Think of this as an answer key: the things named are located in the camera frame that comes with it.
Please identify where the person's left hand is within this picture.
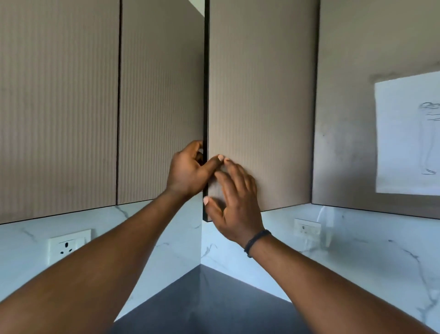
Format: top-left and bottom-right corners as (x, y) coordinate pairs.
(166, 140), (226, 202)

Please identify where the person's right hand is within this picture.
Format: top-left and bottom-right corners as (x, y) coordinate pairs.
(203, 157), (265, 248)

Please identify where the person's left forearm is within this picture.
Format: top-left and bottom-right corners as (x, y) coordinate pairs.
(0, 189), (204, 334)

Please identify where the person's right forearm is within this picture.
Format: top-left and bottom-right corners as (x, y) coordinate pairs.
(247, 235), (435, 334)

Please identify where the black wristband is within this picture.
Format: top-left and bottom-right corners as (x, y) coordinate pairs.
(244, 229), (272, 259)

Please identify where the white paper with figure sketch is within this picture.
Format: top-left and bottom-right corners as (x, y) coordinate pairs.
(374, 70), (440, 197)

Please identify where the white wall socket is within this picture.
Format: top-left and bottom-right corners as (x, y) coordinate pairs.
(294, 218), (322, 238)
(47, 229), (92, 266)

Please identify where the beige ribbed corner wall cabinet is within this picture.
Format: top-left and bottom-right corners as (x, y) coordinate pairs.
(0, 0), (206, 225)

